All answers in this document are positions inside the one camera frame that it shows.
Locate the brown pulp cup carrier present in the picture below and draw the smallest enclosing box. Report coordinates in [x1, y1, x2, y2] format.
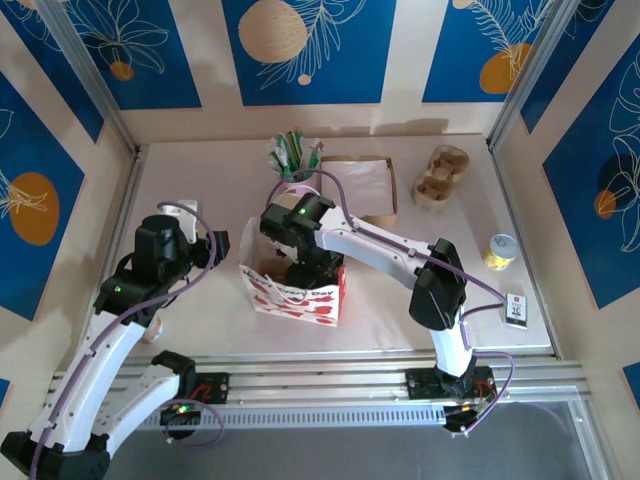
[410, 144, 471, 214]
[259, 247, 294, 281]

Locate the white red printed paper bag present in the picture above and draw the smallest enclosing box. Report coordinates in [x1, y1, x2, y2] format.
[238, 215, 349, 327]

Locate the black white card pack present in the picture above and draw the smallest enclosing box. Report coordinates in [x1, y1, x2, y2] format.
[502, 291, 531, 330]

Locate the pink straw holder cup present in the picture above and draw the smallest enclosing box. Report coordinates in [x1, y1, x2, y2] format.
[272, 169, 321, 201]

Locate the dark green wrapped straw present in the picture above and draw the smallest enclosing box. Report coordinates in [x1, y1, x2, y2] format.
[279, 132, 300, 182]

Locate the white wrapped straw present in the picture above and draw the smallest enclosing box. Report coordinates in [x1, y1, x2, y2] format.
[267, 140, 285, 176]

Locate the brown cardboard napkin box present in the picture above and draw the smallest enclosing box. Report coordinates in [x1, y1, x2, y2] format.
[319, 154, 400, 227]

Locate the white paper napkin stack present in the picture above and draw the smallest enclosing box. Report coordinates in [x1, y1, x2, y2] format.
[322, 158, 394, 216]

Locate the small pink paper cup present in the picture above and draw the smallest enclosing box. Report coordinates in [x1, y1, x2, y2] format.
[141, 314, 164, 344]

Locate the left black controller module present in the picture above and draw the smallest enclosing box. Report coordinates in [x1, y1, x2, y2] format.
[159, 403, 202, 427]

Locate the black controller module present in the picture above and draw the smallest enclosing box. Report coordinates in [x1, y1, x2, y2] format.
[159, 403, 202, 427]
[442, 403, 494, 434]

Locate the yellow drink can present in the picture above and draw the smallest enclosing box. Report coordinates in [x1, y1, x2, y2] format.
[482, 233, 518, 271]

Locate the right black controller module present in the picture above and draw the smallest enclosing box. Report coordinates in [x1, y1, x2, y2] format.
[442, 403, 494, 434]

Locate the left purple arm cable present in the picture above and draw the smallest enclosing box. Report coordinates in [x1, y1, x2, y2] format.
[29, 201, 224, 480]

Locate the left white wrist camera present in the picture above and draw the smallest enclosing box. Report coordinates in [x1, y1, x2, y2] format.
[158, 199, 200, 241]

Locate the aluminium front rail frame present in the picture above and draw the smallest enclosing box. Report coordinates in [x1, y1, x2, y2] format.
[42, 349, 594, 434]

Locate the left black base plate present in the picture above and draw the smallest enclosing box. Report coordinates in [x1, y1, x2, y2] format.
[138, 372, 231, 406]

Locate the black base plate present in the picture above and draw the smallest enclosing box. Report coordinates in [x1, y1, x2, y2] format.
[405, 367, 497, 401]
[138, 372, 231, 406]

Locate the perforated grey cable duct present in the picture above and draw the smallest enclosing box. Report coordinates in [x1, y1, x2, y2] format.
[63, 405, 449, 432]

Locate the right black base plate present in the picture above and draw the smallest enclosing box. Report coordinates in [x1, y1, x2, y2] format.
[405, 367, 497, 401]

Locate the aluminium corner post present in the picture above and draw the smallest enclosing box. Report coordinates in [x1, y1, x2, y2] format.
[37, 0, 147, 157]
[487, 0, 591, 151]

